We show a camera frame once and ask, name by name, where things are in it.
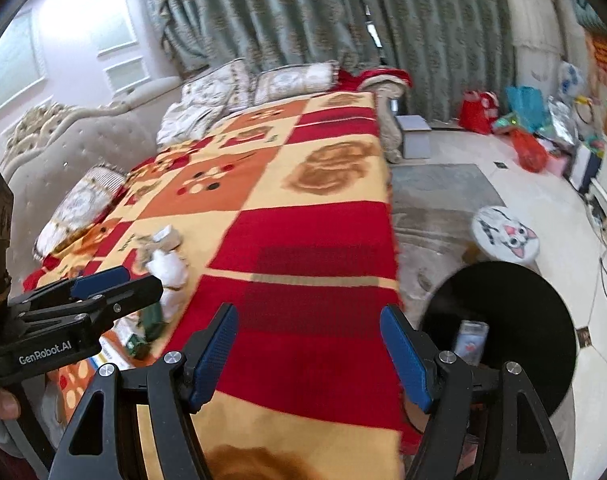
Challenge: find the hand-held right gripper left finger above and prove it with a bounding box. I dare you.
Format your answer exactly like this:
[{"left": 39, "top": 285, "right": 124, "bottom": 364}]
[{"left": 48, "top": 302, "right": 240, "bottom": 480}]

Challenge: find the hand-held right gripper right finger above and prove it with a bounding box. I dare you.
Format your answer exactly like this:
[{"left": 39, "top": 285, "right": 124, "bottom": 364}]
[{"left": 380, "top": 305, "right": 571, "bottom": 480}]

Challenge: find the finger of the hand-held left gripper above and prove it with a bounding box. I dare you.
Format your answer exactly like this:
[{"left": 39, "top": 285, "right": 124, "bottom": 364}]
[
  {"left": 7, "top": 266, "right": 132, "bottom": 313},
  {"left": 18, "top": 275, "right": 165, "bottom": 333}
]

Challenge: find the white paper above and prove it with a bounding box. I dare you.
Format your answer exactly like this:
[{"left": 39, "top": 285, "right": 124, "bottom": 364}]
[{"left": 148, "top": 249, "right": 190, "bottom": 323}]

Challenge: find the person's left hand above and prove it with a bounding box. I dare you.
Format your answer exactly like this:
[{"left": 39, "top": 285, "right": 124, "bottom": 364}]
[{"left": 0, "top": 386, "right": 21, "bottom": 423}]

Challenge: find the small green packet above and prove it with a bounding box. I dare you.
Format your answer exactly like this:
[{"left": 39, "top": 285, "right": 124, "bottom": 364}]
[{"left": 124, "top": 336, "right": 149, "bottom": 361}]

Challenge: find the white embroidered pillow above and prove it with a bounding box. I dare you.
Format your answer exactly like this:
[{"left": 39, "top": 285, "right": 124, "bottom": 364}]
[
  {"left": 253, "top": 60, "right": 340, "bottom": 106},
  {"left": 180, "top": 58, "right": 256, "bottom": 113},
  {"left": 33, "top": 167, "right": 129, "bottom": 261}
]

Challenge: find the grey tufted sofa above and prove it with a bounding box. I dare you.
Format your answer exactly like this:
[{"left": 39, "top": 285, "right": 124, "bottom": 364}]
[{"left": 0, "top": 77, "right": 184, "bottom": 271}]

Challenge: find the grey rug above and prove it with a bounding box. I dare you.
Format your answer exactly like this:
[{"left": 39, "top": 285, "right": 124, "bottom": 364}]
[{"left": 391, "top": 164, "right": 504, "bottom": 321}]

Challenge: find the round cat face stool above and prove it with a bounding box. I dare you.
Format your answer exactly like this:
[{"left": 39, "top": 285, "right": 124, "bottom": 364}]
[{"left": 472, "top": 206, "right": 539, "bottom": 261}]

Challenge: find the red and yellow printed blanket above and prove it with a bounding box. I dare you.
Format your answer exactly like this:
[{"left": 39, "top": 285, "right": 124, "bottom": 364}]
[{"left": 23, "top": 91, "right": 419, "bottom": 480}]

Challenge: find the white folded quilt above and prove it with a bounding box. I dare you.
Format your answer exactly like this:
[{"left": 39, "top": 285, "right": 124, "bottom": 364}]
[{"left": 156, "top": 100, "right": 229, "bottom": 146}]

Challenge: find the grey box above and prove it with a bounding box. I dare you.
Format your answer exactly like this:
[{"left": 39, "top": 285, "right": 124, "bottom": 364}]
[{"left": 396, "top": 115, "right": 433, "bottom": 160}]

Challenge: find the red plastic bag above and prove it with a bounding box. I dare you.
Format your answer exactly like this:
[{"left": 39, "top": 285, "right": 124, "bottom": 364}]
[{"left": 512, "top": 129, "right": 549, "bottom": 173}]

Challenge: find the red gift bag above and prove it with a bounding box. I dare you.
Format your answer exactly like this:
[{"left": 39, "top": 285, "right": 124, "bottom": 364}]
[{"left": 458, "top": 90, "right": 499, "bottom": 135}]

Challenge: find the blue gift bag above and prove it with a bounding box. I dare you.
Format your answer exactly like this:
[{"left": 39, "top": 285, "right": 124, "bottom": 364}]
[{"left": 506, "top": 86, "right": 544, "bottom": 133}]

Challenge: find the red folded blanket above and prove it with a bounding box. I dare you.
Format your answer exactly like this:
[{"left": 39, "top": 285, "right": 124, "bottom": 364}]
[{"left": 336, "top": 67, "right": 414, "bottom": 96}]

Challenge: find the silver foil bag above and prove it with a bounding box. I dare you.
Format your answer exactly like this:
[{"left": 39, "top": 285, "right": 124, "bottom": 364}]
[{"left": 546, "top": 97, "right": 581, "bottom": 143}]

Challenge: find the white plastic bag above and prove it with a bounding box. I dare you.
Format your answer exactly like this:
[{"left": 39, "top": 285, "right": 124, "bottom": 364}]
[{"left": 556, "top": 60, "right": 587, "bottom": 101}]

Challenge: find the white lace cover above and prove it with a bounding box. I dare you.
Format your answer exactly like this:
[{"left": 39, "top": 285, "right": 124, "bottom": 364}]
[{"left": 503, "top": 0, "right": 574, "bottom": 96}]

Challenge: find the striped bag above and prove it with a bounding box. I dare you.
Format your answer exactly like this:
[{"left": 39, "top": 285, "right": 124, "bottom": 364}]
[{"left": 571, "top": 0, "right": 607, "bottom": 31}]

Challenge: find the red wall poster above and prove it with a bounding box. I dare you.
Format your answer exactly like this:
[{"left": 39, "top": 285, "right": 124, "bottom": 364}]
[{"left": 583, "top": 30, "right": 607, "bottom": 86}]

